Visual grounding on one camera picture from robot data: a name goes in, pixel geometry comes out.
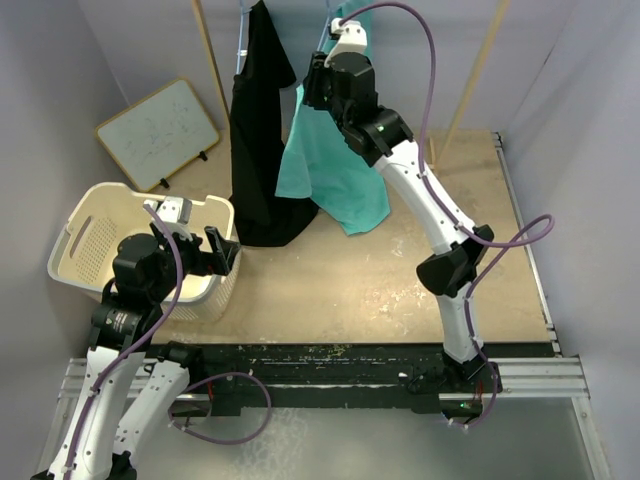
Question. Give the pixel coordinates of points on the cream plastic laundry basket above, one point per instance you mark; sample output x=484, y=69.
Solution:
x=87, y=245

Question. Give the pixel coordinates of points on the teal t shirt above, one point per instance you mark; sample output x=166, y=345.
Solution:
x=317, y=164

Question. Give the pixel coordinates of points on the black t shirt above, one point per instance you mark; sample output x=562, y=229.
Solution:
x=262, y=219

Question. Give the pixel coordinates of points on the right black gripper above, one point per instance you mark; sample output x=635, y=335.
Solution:
x=317, y=74

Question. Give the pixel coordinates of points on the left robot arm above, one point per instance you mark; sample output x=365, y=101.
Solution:
x=107, y=432

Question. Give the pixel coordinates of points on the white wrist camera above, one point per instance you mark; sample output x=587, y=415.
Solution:
x=350, y=37
x=174, y=212

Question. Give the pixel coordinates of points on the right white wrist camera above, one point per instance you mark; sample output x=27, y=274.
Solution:
x=350, y=37

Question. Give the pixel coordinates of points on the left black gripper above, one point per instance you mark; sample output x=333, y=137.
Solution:
x=210, y=262

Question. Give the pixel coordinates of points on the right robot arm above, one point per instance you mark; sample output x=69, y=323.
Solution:
x=344, y=86

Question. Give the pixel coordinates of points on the wooden clothes rack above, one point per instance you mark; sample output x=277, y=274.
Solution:
x=474, y=75

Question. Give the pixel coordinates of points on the blue hanger with black shirt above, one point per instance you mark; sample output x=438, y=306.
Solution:
x=242, y=43

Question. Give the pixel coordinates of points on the light blue wire hanger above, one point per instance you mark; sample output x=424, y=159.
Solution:
x=325, y=32

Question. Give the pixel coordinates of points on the small framed whiteboard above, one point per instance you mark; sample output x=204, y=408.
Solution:
x=159, y=135

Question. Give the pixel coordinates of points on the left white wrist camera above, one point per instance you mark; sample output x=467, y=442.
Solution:
x=174, y=212

